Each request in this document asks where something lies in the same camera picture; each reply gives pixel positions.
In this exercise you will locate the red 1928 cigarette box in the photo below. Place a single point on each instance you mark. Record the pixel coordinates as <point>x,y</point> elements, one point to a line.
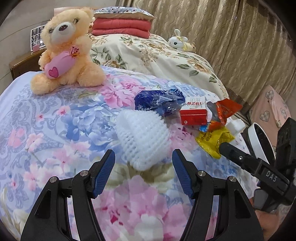
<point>194,112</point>

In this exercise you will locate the folded red blanket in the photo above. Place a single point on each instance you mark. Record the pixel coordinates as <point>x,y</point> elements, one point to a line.
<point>139,28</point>

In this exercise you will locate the photo collage frame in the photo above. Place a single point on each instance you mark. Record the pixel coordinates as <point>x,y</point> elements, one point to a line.
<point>35,36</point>

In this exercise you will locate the red foil snack bag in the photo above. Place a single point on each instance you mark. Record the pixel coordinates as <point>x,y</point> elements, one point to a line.
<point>221,110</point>

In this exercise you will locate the pink heart covered furniture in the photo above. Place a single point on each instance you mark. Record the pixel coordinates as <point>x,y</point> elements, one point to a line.
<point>270,112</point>

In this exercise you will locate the tan small plush toy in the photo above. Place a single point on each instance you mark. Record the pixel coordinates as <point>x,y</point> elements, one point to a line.
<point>189,47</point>

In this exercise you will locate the white bunny plush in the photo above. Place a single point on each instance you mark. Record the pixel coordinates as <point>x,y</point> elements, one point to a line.
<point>177,41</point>

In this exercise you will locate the beige patterned curtain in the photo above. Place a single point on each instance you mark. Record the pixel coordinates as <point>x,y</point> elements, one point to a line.
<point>245,43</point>

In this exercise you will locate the blue patterned pillow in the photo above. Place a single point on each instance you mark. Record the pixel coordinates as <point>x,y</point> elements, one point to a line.
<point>123,12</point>

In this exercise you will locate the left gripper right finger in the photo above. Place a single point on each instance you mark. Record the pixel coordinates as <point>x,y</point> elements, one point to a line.
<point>236,218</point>

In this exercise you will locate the person's right hand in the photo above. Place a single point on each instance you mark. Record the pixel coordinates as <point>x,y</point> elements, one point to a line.
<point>270,222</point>

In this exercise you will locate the floral cream duvet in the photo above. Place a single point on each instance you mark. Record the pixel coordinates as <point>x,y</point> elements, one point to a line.
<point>154,56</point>

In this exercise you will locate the yellow foil wrapper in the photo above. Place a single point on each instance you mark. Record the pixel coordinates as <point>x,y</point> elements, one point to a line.
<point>211,141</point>

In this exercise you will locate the black white trash bin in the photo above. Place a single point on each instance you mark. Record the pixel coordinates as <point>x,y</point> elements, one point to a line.
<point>258,143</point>

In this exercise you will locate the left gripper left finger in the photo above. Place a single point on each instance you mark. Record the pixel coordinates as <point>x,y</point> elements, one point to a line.
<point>49,217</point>

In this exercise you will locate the pink blue floral quilt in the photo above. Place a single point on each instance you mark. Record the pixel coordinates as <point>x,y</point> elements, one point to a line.
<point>64,132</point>

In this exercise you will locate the peach teddy bear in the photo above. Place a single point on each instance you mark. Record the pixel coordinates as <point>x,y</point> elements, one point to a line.
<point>66,60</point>

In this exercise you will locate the blue plastic wrapper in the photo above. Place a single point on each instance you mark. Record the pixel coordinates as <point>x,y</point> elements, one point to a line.
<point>163,102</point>

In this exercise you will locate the white foam net sleeve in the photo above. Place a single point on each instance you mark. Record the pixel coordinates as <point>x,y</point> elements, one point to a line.
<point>144,137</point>

